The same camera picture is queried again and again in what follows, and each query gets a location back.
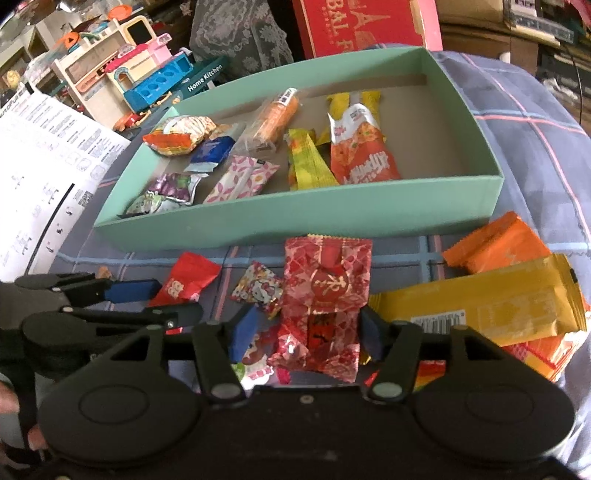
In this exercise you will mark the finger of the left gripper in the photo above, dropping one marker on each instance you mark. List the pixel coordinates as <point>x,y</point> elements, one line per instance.
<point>170,317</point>
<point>85,289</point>

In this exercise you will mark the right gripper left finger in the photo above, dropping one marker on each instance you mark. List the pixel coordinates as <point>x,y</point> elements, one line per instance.
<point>217,346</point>

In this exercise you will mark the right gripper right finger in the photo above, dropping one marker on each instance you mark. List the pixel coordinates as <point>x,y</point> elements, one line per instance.
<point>395,346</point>

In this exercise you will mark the small red candy packet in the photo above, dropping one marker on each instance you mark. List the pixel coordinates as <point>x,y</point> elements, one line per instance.
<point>189,276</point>

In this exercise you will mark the red foil snack packet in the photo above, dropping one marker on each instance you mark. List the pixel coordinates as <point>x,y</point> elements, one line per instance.
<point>326,283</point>

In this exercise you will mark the Hello Kitty candy packet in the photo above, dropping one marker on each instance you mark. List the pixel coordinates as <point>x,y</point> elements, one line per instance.
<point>260,286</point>

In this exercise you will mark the purple candy bag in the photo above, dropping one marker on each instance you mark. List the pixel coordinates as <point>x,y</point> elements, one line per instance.
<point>168,192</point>

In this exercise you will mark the yellow gold snack bar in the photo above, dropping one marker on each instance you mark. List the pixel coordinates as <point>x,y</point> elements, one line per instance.
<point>524,302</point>

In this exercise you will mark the orange snack packet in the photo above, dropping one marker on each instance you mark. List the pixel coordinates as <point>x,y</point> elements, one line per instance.
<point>501,243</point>

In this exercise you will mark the pink floral snack packet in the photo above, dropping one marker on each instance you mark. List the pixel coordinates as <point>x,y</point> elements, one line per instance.
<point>244,178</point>

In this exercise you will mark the blue white snack packet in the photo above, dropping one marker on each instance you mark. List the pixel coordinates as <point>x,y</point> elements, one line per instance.
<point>215,148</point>

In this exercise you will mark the large orange chips bag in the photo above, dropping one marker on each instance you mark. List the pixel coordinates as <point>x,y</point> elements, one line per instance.
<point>180,135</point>

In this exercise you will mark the orange white snack pouch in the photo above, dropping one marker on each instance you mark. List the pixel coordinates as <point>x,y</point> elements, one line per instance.
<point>359,154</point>

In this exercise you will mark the long yellow snack stick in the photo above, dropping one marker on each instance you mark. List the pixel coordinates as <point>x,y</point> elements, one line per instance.
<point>306,167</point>

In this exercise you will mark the clear orange cracker pack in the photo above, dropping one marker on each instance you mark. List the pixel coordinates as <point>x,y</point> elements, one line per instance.
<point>263,134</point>

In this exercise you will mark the red Skittles bag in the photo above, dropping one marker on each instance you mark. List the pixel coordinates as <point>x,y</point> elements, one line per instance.
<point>549,356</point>

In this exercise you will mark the person's left hand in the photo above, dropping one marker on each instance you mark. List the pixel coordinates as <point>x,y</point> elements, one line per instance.
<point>13,454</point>

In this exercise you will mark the white printed paper sheet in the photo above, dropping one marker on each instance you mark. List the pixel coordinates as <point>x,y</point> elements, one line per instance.
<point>53,159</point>

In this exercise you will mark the mint green cardboard tray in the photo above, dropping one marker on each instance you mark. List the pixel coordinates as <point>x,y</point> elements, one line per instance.
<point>451,180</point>

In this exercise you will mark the toy home kitchen set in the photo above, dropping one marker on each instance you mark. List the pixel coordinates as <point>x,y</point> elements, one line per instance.
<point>115,67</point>

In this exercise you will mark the blue plaid tablecloth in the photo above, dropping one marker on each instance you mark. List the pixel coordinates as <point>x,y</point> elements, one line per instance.
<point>545,157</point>

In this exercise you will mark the grey lace cloth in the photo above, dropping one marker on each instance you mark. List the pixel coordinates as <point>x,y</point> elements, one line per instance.
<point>244,32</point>

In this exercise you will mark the red Global gift box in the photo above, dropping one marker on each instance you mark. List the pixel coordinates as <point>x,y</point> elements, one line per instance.
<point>329,27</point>

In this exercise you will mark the wooden low cabinet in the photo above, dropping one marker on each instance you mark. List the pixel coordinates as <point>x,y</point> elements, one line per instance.
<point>548,39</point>

